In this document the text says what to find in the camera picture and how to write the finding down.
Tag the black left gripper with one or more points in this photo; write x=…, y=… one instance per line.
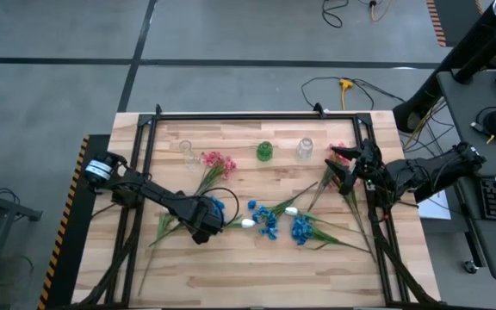
x=200, y=217

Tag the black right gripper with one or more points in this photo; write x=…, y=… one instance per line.
x=370, y=168

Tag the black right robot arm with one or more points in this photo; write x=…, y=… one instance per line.
x=437, y=170

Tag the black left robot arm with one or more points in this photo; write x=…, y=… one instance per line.
x=144, y=189

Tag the short clear glass vase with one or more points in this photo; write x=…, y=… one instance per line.
x=304, y=149

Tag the tall clear glass vase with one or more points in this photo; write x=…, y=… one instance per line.
x=190, y=157

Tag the green ribbed glass vase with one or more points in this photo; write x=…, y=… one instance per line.
x=264, y=151

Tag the yellow power plug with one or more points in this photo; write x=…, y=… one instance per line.
x=345, y=84

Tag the white paper sheet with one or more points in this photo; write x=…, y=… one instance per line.
x=435, y=208

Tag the grey desk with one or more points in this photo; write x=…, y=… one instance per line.
x=467, y=129

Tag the hazard-striped black floor mat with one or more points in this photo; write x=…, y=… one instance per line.
x=436, y=21
x=69, y=267

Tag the black caster wheel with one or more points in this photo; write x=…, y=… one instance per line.
x=470, y=267

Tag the black tower fan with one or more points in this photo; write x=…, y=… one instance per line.
x=467, y=47

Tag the black metal table frame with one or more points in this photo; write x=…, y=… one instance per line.
x=287, y=116

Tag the black cylindrical post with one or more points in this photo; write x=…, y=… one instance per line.
x=485, y=58

